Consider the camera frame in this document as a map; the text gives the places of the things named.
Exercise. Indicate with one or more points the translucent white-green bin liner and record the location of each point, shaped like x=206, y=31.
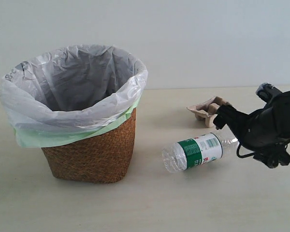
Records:
x=71, y=93

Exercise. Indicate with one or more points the brown cardboard egg carton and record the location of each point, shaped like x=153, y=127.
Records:
x=207, y=111

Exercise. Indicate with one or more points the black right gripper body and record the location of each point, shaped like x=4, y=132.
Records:
x=266, y=126

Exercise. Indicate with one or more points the clear bottle green cap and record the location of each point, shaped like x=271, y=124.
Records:
x=199, y=150

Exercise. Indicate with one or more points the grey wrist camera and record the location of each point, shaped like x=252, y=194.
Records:
x=267, y=92

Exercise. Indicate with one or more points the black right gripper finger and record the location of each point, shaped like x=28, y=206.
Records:
x=221, y=122
x=227, y=112

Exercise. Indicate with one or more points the woven brown wicker basket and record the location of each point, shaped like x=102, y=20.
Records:
x=101, y=159

